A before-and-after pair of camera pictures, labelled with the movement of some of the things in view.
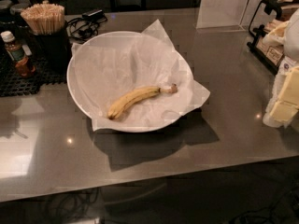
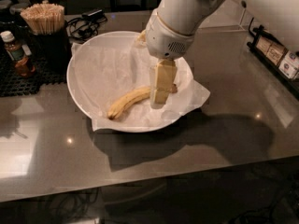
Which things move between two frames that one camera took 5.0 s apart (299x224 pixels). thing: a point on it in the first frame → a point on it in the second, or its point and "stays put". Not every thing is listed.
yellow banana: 125,101 stays put
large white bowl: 129,81 stays put
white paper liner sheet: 107,69 stays put
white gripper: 293,37 → 164,42
